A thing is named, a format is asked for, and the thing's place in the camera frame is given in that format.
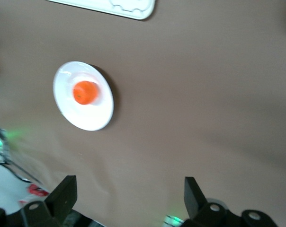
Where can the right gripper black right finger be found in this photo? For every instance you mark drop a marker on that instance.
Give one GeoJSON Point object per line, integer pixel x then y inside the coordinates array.
{"type": "Point", "coordinates": [195, 203]}

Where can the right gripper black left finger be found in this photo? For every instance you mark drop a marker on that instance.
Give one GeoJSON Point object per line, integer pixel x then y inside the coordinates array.
{"type": "Point", "coordinates": [62, 196]}

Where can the white round plate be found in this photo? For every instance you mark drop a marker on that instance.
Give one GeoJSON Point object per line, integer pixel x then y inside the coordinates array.
{"type": "Point", "coordinates": [86, 116]}

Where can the orange fruit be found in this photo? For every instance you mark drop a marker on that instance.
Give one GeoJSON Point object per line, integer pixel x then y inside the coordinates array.
{"type": "Point", "coordinates": [85, 92]}

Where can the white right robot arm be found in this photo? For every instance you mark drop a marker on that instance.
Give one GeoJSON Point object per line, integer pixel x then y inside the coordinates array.
{"type": "Point", "coordinates": [5, 184]}

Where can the cream bear print tray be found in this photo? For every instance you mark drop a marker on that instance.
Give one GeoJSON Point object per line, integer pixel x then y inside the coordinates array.
{"type": "Point", "coordinates": [124, 8]}

